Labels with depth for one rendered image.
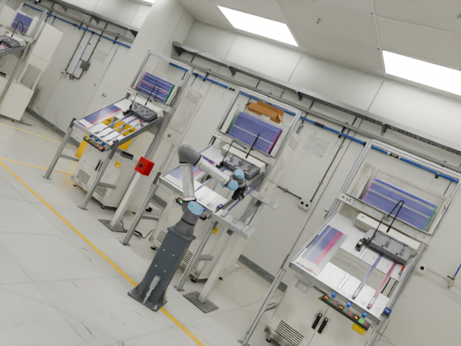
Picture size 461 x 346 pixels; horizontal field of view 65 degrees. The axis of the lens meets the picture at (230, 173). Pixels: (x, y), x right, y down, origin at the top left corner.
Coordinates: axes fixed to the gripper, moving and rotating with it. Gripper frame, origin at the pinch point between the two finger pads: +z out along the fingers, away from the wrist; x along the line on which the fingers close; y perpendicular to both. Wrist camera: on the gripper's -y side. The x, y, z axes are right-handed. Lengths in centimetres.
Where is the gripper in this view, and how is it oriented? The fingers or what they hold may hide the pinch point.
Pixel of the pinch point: (239, 200)
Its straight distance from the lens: 305.0
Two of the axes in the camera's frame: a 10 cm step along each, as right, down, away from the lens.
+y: 6.0, -6.6, 4.5
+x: -7.9, -4.4, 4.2
